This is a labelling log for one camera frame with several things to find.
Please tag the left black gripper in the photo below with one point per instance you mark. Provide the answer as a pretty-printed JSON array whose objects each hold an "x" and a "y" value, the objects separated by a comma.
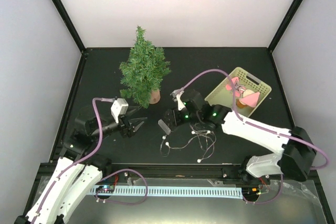
[{"x": 128, "y": 128}]

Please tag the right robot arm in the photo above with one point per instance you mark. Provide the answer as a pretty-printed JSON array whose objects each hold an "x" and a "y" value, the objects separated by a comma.
[{"x": 292, "y": 152}]

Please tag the black aluminium rail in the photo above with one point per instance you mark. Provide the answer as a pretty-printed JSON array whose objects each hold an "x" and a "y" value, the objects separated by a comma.
[{"x": 229, "y": 174}]

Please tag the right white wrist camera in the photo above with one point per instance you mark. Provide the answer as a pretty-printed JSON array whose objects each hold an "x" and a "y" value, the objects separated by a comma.
[{"x": 176, "y": 95}]

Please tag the small green christmas tree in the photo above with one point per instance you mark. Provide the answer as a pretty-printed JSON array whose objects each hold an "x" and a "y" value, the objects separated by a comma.
[{"x": 144, "y": 70}]

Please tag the pink star ornament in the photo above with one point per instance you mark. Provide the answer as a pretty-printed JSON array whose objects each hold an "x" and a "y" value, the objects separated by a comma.
[{"x": 237, "y": 89}]

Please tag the light blue slotted cable duct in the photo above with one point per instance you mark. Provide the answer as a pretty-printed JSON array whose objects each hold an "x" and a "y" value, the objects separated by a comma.
[{"x": 172, "y": 191}]

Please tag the green plastic basket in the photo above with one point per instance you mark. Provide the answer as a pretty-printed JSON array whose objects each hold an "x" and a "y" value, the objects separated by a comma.
[{"x": 220, "y": 96}]

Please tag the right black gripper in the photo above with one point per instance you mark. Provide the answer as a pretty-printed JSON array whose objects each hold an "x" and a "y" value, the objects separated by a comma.
[{"x": 175, "y": 119}]

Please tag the pink cone ornament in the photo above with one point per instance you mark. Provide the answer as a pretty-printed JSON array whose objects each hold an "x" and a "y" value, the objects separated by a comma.
[{"x": 248, "y": 98}]

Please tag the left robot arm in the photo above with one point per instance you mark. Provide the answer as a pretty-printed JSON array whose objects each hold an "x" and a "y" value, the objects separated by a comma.
[{"x": 79, "y": 166}]

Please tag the small circuit board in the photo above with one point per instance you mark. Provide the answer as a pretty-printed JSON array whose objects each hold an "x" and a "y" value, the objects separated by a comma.
[{"x": 105, "y": 189}]

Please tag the clear battery box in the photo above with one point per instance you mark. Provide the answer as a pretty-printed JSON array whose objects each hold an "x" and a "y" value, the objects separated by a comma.
[{"x": 164, "y": 127}]

